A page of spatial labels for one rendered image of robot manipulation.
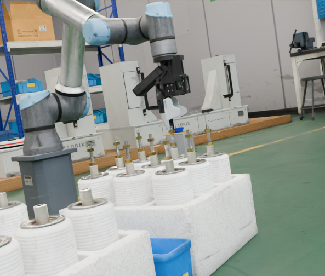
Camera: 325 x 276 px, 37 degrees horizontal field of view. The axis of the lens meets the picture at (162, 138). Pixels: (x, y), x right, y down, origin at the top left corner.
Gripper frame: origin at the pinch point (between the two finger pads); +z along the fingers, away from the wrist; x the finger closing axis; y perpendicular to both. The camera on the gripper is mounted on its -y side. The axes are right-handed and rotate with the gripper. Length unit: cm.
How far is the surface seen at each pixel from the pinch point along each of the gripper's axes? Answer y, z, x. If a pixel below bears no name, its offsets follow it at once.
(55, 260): 5, 15, -71
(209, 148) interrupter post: 12.5, 7.7, -2.9
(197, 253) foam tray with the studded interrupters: 15.2, 27.8, -32.8
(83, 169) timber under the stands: -137, 32, 167
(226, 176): 16.4, 15.8, -4.1
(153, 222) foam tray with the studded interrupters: 5.4, 20.2, -32.4
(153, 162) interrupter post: -1.0, 8.8, -12.7
